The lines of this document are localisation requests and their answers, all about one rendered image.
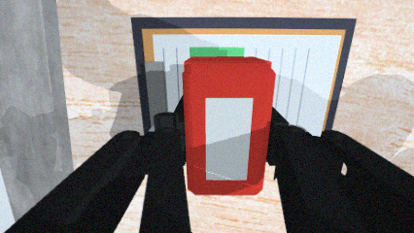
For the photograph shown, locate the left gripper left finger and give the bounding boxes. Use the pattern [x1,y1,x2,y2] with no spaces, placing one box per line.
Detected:
[4,96,192,233]

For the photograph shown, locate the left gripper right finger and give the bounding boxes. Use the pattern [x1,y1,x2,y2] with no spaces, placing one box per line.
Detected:
[266,106,414,233]

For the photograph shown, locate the dark grey clipboard with paper form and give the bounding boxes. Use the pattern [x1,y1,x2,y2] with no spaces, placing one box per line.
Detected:
[131,17,357,137]

